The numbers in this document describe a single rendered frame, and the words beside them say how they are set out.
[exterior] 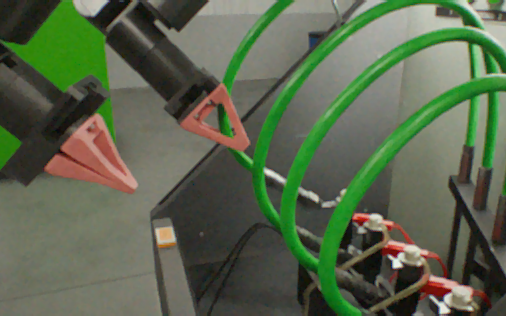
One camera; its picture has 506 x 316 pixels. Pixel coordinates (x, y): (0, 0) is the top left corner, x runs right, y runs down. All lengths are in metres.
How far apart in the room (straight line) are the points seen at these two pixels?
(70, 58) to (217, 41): 3.78
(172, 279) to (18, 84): 0.43
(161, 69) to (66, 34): 3.27
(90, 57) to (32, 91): 3.42
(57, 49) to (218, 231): 2.98
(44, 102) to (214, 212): 0.60
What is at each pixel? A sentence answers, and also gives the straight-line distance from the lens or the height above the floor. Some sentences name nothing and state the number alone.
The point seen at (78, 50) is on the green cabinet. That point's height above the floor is 0.94.
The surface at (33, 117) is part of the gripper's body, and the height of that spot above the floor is 1.28.
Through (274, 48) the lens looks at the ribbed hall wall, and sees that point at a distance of 7.58.
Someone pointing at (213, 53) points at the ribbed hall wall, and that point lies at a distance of 7.28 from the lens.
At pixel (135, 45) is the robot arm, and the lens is 0.56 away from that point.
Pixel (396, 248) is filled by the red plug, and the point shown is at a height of 1.07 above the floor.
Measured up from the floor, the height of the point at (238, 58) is 1.30.
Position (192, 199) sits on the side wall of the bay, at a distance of 0.95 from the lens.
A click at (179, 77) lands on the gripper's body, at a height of 1.28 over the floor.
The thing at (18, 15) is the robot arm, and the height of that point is 1.36.
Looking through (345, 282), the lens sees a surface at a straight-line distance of 0.51.
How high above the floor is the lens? 1.38
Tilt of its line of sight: 20 degrees down
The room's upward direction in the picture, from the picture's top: straight up
